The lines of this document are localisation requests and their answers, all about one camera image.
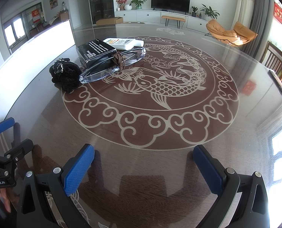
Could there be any black television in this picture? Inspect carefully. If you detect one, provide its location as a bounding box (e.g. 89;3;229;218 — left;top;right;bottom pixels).
151;0;191;13

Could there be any brown hair tie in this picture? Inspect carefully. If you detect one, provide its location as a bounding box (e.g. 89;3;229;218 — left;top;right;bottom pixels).
111;52;126;71

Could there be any orange lounge chair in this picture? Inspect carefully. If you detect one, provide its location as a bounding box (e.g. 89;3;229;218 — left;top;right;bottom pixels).
206;19;258;47

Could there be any grey curtain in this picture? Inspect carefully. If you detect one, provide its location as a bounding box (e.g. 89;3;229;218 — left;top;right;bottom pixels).
248;0;275;62

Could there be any clear plastic case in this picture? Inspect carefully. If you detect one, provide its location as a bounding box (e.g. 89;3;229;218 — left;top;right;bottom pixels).
79;47;147;84

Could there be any green potted plant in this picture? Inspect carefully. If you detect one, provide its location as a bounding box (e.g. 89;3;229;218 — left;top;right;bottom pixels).
130;0;147;10

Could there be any black knitted glove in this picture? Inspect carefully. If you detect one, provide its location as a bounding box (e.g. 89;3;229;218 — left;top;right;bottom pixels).
49;57;83;93

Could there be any black box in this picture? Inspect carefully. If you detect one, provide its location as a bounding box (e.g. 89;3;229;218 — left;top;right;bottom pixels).
76;38;118;68

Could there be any red paper packet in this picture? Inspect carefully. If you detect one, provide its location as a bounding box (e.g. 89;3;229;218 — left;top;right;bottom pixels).
241;80;256;97

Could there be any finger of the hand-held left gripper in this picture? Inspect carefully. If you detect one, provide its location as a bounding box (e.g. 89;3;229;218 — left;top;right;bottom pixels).
0;117;15;148
3;139;35;164

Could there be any red wall hanging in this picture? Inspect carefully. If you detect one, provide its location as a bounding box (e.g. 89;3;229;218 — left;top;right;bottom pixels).
274;1;282;25

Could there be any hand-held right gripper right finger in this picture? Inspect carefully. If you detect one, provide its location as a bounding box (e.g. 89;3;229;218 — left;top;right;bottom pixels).
193;144;269;228

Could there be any round patterned wooden desktop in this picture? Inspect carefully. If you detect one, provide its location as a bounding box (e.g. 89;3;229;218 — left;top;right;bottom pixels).
0;21;282;228

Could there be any wooden chair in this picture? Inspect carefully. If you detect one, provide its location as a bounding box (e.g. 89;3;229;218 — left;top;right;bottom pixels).
264;41;282;81

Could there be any cardboard box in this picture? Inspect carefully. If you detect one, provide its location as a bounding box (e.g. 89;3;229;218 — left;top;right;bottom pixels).
95;17;124;26

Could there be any red flower plant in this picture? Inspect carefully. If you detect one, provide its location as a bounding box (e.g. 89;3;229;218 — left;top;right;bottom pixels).
116;0;129;10

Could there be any large leafy potted plant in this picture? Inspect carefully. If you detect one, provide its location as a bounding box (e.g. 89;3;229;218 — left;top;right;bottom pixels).
200;3;220;21

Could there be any dark display cabinet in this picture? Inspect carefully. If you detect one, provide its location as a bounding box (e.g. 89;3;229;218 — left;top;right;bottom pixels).
87;0;115;24

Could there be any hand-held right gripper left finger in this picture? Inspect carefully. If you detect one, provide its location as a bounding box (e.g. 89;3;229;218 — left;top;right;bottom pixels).
16;144;95;228

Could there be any white curtain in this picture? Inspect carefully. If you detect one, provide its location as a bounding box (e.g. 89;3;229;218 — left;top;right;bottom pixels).
231;0;255;30

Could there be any white bottle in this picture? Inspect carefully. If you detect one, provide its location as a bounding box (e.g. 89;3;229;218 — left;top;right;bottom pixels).
102;37;145;51

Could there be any white television cabinet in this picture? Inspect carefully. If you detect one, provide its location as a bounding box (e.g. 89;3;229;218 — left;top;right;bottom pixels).
115;9;210;30

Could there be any wooden bench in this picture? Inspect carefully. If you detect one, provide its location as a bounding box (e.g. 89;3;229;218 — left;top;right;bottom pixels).
161;15;186;29

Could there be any white board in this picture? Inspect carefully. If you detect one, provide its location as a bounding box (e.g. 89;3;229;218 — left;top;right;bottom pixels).
0;19;76;95

